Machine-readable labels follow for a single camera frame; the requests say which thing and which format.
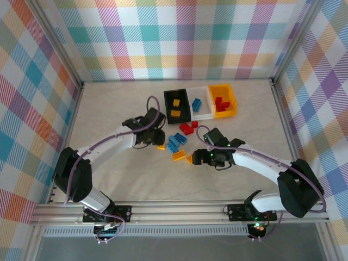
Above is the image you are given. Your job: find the red curved lego brick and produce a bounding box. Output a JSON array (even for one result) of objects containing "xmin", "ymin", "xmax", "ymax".
[{"xmin": 179, "ymin": 122, "xmax": 195, "ymax": 136}]

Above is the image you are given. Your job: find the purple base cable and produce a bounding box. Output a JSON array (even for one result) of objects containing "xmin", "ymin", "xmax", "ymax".
[
  {"xmin": 251, "ymin": 210, "xmax": 285, "ymax": 242},
  {"xmin": 94, "ymin": 214, "xmax": 127, "ymax": 245}
]

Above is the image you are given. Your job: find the aluminium side rail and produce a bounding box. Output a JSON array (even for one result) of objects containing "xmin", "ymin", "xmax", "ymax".
[
  {"xmin": 270, "ymin": 78, "xmax": 311, "ymax": 201},
  {"xmin": 46, "ymin": 81, "xmax": 85, "ymax": 204}
]

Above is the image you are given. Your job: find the white plastic bin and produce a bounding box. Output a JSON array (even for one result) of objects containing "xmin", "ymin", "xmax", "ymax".
[{"xmin": 187, "ymin": 86, "xmax": 214, "ymax": 122}]

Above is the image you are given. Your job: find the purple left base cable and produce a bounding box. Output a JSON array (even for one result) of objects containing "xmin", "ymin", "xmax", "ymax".
[{"xmin": 94, "ymin": 214, "xmax": 127, "ymax": 245}]

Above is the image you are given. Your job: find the black plastic bin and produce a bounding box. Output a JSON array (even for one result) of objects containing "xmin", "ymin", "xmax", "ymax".
[{"xmin": 163, "ymin": 88, "xmax": 194, "ymax": 125}]

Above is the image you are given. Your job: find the aluminium corner post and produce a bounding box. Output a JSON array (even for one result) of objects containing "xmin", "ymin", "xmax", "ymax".
[
  {"xmin": 271, "ymin": 0, "xmax": 328, "ymax": 85},
  {"xmin": 27, "ymin": 0, "xmax": 85, "ymax": 89}
]

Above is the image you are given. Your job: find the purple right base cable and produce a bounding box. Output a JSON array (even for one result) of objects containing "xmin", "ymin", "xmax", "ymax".
[{"xmin": 251, "ymin": 210, "xmax": 285, "ymax": 242}]

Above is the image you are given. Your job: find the grey slotted cable duct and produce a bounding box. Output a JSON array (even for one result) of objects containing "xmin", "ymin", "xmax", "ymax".
[{"xmin": 42, "ymin": 227, "xmax": 250, "ymax": 238}]

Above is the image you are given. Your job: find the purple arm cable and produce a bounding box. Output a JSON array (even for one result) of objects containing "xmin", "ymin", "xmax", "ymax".
[
  {"xmin": 196, "ymin": 125, "xmax": 326, "ymax": 213},
  {"xmin": 64, "ymin": 96, "xmax": 160, "ymax": 207}
]

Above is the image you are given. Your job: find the yellow plastic bin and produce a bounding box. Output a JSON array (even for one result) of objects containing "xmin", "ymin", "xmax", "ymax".
[{"xmin": 208, "ymin": 83, "xmax": 238, "ymax": 119}]

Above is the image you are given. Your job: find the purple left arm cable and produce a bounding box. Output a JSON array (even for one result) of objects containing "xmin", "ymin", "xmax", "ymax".
[{"xmin": 64, "ymin": 96, "xmax": 160, "ymax": 207}]

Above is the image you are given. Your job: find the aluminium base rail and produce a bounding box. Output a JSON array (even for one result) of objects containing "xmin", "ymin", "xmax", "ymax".
[{"xmin": 29, "ymin": 200, "xmax": 330, "ymax": 226}]

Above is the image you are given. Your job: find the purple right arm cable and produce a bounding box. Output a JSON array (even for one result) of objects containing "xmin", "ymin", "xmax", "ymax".
[{"xmin": 196, "ymin": 125, "xmax": 326, "ymax": 213}]

